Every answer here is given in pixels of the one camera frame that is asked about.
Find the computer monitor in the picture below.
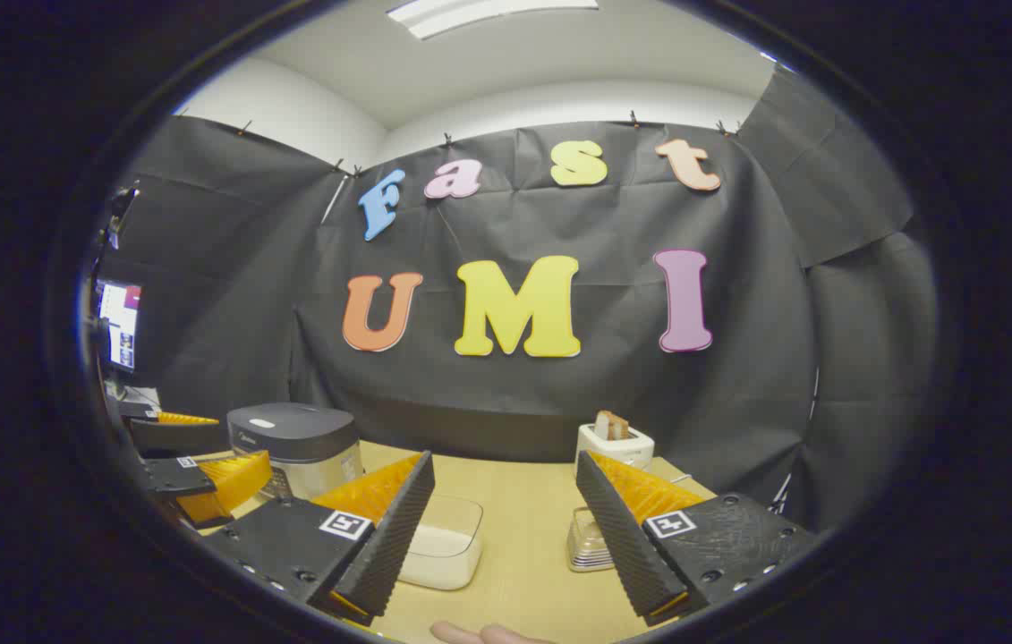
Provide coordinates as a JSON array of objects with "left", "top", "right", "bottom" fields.
[{"left": 94, "top": 279, "right": 144, "bottom": 372}]

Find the white toaster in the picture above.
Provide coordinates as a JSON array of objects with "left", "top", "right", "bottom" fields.
[{"left": 575, "top": 422, "right": 655, "bottom": 472}]

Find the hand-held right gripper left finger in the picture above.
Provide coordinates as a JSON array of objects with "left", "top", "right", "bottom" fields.
[{"left": 199, "top": 450, "right": 437, "bottom": 627}]

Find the black backdrop cloth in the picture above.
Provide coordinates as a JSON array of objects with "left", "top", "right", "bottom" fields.
[{"left": 89, "top": 63, "right": 940, "bottom": 538}]

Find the silver black rice cooker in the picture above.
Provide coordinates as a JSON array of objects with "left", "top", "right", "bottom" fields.
[{"left": 226, "top": 402, "right": 365, "bottom": 502}]

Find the ceiling light panel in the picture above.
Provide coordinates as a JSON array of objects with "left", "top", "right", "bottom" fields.
[{"left": 387, "top": 0, "right": 600, "bottom": 41}]

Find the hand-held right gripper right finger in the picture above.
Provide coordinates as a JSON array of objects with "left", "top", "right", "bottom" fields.
[{"left": 575, "top": 450, "right": 820, "bottom": 627}]

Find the clear plastic container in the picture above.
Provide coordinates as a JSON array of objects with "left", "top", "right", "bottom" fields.
[{"left": 396, "top": 495, "right": 485, "bottom": 591}]

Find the metal wire chopstick holder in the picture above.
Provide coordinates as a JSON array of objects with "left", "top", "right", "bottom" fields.
[{"left": 566, "top": 506, "right": 618, "bottom": 573}]

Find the white uncooked rice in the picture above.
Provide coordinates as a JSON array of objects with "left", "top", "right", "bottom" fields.
[{"left": 398, "top": 526, "right": 480, "bottom": 589}]

